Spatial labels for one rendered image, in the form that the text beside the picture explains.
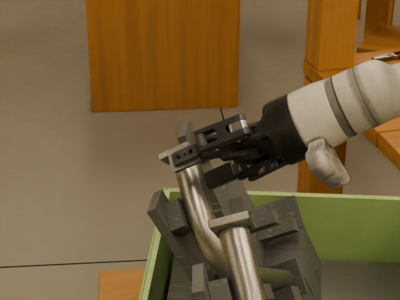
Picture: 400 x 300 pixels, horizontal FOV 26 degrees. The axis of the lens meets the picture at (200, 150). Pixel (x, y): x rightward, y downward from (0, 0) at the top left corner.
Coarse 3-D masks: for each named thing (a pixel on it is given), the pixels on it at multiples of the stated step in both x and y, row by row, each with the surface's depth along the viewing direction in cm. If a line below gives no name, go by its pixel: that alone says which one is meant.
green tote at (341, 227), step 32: (256, 192) 135; (288, 192) 135; (320, 224) 136; (352, 224) 136; (384, 224) 135; (160, 256) 124; (320, 256) 139; (352, 256) 138; (384, 256) 138; (160, 288) 126
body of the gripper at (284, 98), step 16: (272, 112) 95; (288, 112) 94; (256, 128) 95; (272, 128) 94; (288, 128) 93; (240, 144) 95; (256, 144) 95; (272, 144) 97; (288, 144) 94; (304, 144) 94; (240, 160) 99; (288, 160) 95
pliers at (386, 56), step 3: (396, 51) 208; (399, 51) 208; (387, 54) 207; (390, 54) 207; (393, 54) 207; (396, 54) 208; (399, 54) 207; (372, 57) 206; (375, 57) 205; (378, 57) 205; (381, 57) 205; (384, 57) 205; (387, 57) 206; (390, 57) 206; (393, 57) 206; (396, 57) 206; (399, 57) 206; (381, 60) 205
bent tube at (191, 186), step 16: (176, 176) 101; (192, 176) 100; (192, 192) 99; (192, 208) 99; (208, 208) 99; (192, 224) 99; (208, 240) 98; (208, 256) 99; (224, 272) 99; (272, 272) 110; (288, 272) 116; (272, 288) 110
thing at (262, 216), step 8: (232, 200) 120; (240, 200) 120; (232, 208) 120; (240, 208) 119; (248, 208) 121; (256, 208) 129; (264, 208) 130; (256, 216) 118; (264, 216) 118; (272, 216) 118; (256, 224) 118; (264, 224) 118; (272, 224) 118; (280, 224) 127; (288, 224) 127; (296, 224) 129; (256, 232) 128; (264, 232) 128; (272, 232) 128; (280, 232) 127; (288, 232) 127; (264, 240) 129
